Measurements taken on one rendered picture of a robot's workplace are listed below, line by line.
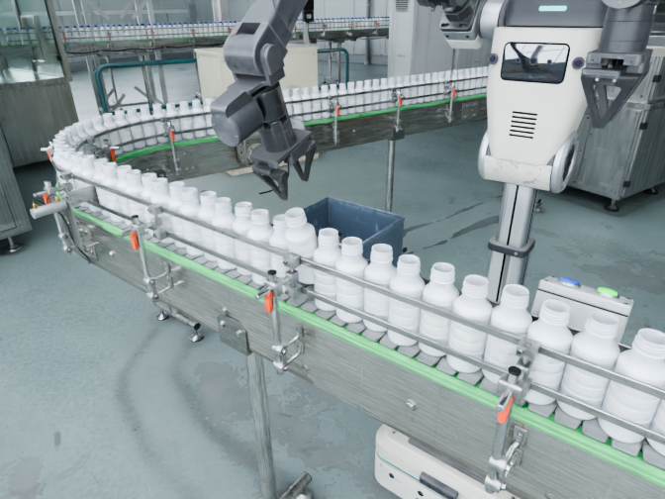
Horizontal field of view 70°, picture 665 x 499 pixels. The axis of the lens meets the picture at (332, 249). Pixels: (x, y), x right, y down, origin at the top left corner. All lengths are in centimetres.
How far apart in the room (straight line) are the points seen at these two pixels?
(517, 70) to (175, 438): 179
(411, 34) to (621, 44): 606
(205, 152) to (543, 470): 197
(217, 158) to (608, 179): 320
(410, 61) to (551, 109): 560
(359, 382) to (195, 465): 119
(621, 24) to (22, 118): 561
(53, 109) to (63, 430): 425
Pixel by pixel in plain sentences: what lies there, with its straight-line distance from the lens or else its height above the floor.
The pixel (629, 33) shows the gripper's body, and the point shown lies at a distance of 77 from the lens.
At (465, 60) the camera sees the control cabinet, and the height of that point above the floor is 82.
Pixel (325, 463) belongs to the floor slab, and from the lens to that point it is 198.
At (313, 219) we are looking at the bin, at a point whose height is 89.
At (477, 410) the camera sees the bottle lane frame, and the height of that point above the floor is 96.
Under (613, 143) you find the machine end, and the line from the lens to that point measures 443.
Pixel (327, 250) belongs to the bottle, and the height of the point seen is 113.
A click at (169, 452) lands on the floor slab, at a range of 212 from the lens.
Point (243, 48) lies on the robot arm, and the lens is 76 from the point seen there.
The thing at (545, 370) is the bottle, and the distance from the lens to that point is 78.
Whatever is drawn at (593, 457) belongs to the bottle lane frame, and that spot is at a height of 98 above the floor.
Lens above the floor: 155
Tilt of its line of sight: 27 degrees down
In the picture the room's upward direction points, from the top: 1 degrees counter-clockwise
